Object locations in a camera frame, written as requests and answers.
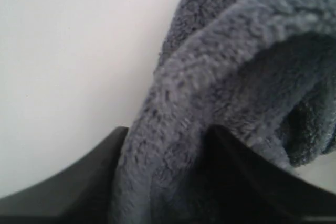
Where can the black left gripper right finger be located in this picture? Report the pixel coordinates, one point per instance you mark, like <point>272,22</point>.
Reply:
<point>248,189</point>

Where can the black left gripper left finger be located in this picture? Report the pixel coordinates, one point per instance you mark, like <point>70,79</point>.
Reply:
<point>78,194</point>

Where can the blue-grey fleece towel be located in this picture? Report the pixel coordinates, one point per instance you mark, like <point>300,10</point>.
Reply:
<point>262,69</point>

